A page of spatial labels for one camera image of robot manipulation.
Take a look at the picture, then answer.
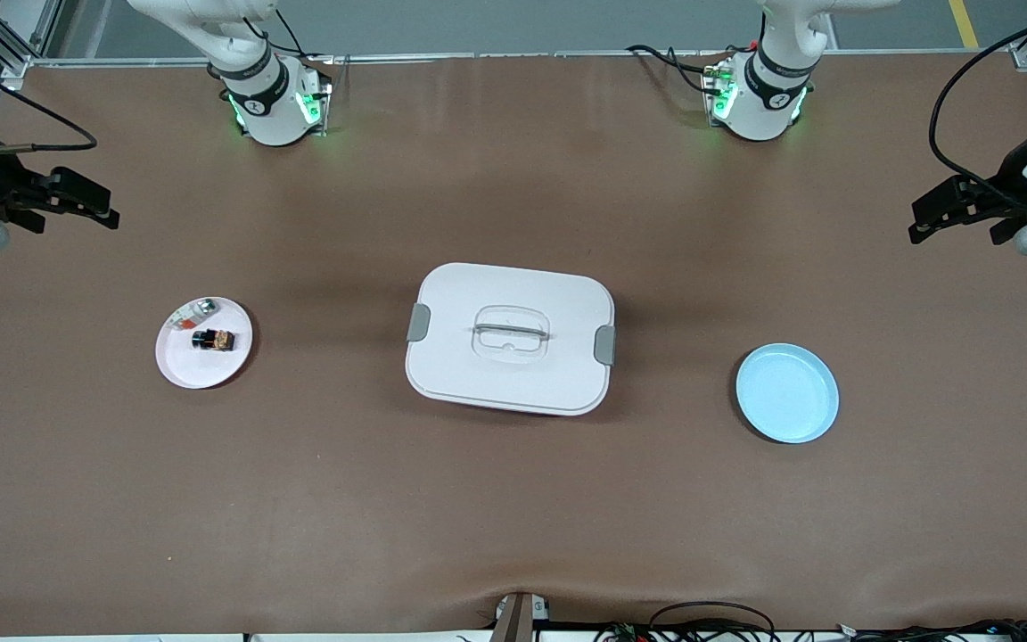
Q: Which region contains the pink round plate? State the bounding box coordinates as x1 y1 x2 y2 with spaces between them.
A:
155 296 254 390

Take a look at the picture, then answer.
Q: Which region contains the light blue round plate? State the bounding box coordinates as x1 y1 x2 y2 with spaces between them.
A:
735 343 840 444

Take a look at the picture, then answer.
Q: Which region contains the white lidded storage box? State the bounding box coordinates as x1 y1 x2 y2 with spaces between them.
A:
405 262 617 417

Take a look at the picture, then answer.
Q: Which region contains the brown table mat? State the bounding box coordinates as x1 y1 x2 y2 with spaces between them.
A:
0 53 1027 636

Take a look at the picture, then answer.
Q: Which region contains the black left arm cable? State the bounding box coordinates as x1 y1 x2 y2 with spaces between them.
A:
928 4 1027 193

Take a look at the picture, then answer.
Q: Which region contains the red and clear switch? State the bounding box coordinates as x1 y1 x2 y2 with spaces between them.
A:
168 299 222 333

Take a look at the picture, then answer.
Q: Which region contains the black base cable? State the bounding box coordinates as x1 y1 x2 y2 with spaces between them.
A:
242 9 314 62
628 43 724 95

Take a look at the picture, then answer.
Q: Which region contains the silver table edge rail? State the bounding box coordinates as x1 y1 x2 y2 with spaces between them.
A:
28 49 1014 68

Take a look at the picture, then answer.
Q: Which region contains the black cable bundle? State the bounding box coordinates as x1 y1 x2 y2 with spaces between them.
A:
594 600 1027 642

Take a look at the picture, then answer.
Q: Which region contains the brown camera mount post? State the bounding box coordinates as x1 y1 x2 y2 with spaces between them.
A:
489 590 552 642

